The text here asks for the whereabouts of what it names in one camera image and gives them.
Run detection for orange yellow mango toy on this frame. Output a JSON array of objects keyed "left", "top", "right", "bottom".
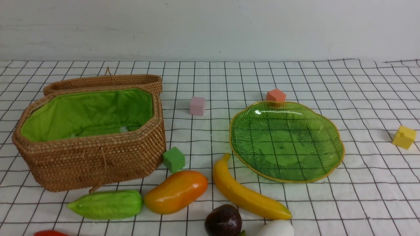
[{"left": 143, "top": 170, "right": 208, "bottom": 215}]

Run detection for green bitter gourd toy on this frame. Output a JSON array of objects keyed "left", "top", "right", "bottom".
[{"left": 67, "top": 189, "right": 143, "bottom": 221}]

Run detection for white radish toy green leaves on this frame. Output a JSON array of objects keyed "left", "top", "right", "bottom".
[{"left": 256, "top": 220, "right": 295, "bottom": 236}]

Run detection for red chili pepper toy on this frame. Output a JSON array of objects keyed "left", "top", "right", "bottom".
[{"left": 33, "top": 230, "right": 69, "bottom": 236}]

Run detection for pink foam cube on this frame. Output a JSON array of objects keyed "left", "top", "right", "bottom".
[{"left": 190, "top": 97, "right": 206, "bottom": 116}]

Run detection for green foam cube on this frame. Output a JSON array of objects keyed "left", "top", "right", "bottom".
[{"left": 162, "top": 147, "right": 185, "bottom": 173}]

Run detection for yellow banana toy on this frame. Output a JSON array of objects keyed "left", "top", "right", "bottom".
[{"left": 212, "top": 153, "right": 292, "bottom": 220}]

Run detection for orange foam cube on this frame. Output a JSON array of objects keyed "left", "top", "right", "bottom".
[{"left": 265, "top": 89, "right": 286, "bottom": 103}]

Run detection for green glass leaf plate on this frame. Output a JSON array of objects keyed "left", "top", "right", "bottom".
[{"left": 229, "top": 101, "right": 346, "bottom": 183}]

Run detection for dark purple mangosteen toy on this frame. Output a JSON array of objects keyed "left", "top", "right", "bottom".
[{"left": 204, "top": 204, "right": 243, "bottom": 236}]

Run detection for woven wicker basket lid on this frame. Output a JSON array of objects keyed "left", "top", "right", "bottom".
[{"left": 43, "top": 67, "right": 163, "bottom": 95}]

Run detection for woven wicker basket green lining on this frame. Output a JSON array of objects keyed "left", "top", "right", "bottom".
[{"left": 12, "top": 86, "right": 167, "bottom": 192}]

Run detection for white black grid tablecloth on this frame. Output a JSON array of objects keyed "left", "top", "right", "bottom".
[{"left": 0, "top": 59, "right": 420, "bottom": 236}]

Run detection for yellow foam cube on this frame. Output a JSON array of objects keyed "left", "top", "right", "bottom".
[{"left": 392, "top": 126, "right": 417, "bottom": 150}]

